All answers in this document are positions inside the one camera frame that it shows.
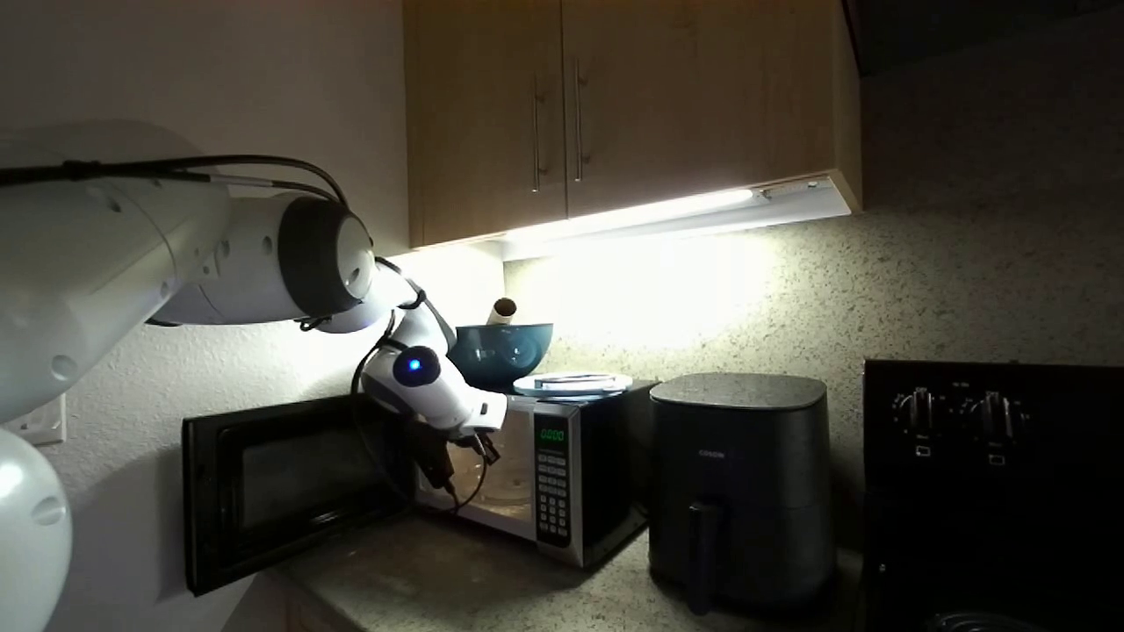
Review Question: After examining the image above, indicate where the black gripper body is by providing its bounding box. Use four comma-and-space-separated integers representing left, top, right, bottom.
411, 421, 504, 492

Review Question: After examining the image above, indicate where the blue mixing bowl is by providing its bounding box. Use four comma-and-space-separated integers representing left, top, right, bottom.
446, 320, 555, 398

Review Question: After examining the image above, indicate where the round blue white lid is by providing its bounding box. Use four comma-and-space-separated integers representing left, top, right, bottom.
508, 370, 634, 399

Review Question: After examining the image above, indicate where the wooden pestle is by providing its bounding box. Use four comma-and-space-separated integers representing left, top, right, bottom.
488, 296, 526, 334

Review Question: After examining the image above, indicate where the black air fryer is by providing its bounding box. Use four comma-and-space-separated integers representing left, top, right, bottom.
645, 371, 836, 617

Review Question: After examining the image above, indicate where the under cabinet light strip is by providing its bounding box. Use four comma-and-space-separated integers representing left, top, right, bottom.
470, 173, 858, 262

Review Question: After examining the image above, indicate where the wooden cabinet door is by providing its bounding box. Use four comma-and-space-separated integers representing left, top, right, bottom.
400, 0, 567, 242
558, 0, 848, 222

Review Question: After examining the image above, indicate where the wooden upper cabinet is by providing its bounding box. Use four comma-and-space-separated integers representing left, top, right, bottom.
400, 0, 868, 251

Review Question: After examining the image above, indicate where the black stove knob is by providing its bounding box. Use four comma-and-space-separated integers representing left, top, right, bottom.
888, 388, 949, 441
960, 388, 1029, 447

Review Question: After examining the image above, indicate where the black electric stove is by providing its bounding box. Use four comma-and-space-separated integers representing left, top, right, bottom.
860, 359, 1124, 632

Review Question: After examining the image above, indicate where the metal cabinet door handle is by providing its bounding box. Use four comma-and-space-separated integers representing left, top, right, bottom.
567, 73, 598, 194
529, 73, 555, 197

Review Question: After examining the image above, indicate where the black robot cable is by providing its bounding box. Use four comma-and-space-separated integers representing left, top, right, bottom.
0, 151, 353, 213

